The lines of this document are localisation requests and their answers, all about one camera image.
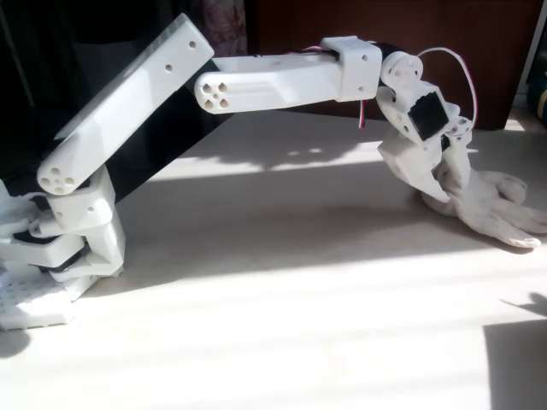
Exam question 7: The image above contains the white knitted work glove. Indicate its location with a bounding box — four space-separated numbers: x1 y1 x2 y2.
420 168 547 250

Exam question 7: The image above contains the green object with yellow stripe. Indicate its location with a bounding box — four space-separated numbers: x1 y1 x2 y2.
526 63 547 117

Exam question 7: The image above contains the dark brown wooden cabinet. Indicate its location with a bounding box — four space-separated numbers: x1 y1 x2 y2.
255 0 544 132

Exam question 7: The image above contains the dark floral curtain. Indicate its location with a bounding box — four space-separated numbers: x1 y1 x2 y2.
199 0 250 57

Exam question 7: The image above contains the red white black servo cable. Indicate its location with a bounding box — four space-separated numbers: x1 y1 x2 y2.
290 45 370 130
415 47 479 129

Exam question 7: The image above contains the white frame post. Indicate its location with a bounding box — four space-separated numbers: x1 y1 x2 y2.
514 0 547 102

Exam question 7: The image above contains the white perforated base plate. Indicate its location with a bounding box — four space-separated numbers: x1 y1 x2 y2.
0 272 78 331

